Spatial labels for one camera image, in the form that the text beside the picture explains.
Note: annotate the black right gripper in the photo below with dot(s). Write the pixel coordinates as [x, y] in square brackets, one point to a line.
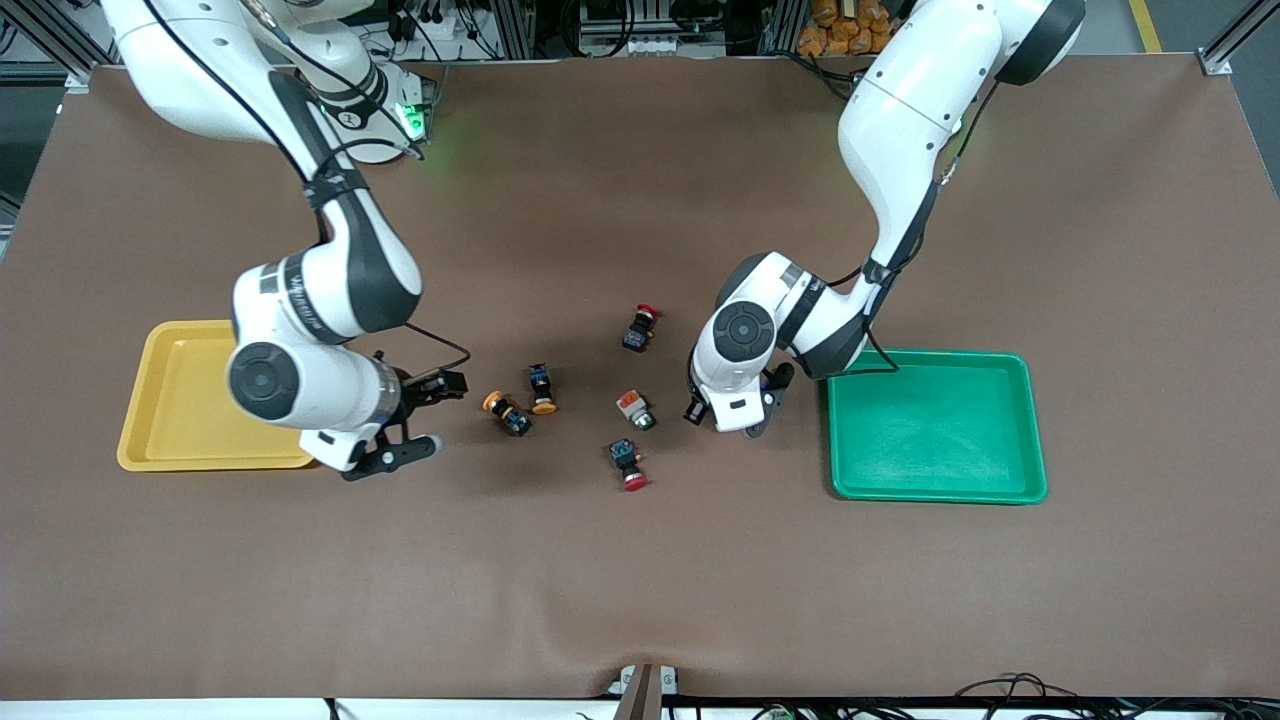
[417, 390]

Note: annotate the white button orange top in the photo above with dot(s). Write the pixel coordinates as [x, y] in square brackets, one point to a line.
[633, 407]

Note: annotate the yellow push button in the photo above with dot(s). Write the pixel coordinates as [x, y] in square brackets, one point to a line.
[541, 385]
[508, 412]

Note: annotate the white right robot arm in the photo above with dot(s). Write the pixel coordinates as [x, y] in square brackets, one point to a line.
[330, 290]

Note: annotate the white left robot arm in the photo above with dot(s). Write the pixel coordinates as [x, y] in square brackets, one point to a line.
[900, 130]

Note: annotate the red push button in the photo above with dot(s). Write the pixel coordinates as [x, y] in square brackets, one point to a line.
[628, 462]
[638, 330]

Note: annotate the green plastic tray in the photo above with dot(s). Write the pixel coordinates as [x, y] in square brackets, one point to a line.
[935, 430]

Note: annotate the brown table mat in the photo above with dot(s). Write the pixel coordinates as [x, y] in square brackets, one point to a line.
[640, 580]

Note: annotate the yellow plastic tray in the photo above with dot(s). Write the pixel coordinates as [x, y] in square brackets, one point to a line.
[170, 420]

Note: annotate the white power strip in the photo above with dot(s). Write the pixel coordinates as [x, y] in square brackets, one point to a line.
[650, 46]

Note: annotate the bag of orange items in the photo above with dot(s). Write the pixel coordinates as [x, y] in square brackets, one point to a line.
[850, 30]

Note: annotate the metal mount bracket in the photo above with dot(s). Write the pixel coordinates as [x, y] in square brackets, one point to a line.
[640, 695]

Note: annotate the aluminium frame profile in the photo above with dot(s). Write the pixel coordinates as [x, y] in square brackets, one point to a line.
[1218, 62]

